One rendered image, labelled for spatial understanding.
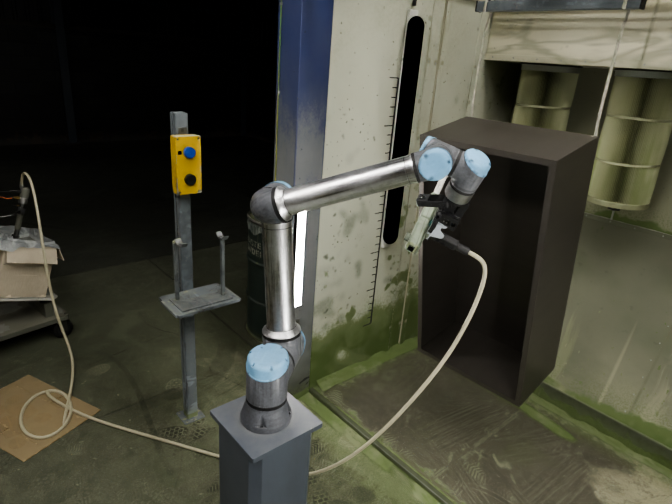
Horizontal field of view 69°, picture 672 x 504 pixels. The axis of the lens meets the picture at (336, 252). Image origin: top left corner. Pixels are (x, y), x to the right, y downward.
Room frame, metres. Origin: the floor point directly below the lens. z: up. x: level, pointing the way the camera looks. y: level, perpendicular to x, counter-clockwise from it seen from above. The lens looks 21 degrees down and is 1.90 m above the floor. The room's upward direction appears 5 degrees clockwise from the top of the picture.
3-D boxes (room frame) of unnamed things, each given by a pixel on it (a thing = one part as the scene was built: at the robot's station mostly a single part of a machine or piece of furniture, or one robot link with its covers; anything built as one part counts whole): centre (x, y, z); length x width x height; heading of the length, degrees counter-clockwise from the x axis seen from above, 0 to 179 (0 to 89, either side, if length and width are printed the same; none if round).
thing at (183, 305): (2.09, 0.62, 0.95); 0.26 x 0.15 x 0.32; 132
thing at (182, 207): (2.21, 0.74, 0.82); 0.06 x 0.06 x 1.64; 42
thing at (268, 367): (1.50, 0.21, 0.83); 0.17 x 0.15 x 0.18; 169
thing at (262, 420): (1.49, 0.21, 0.69); 0.19 x 0.19 x 0.10
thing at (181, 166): (2.17, 0.70, 1.42); 0.12 x 0.06 x 0.26; 132
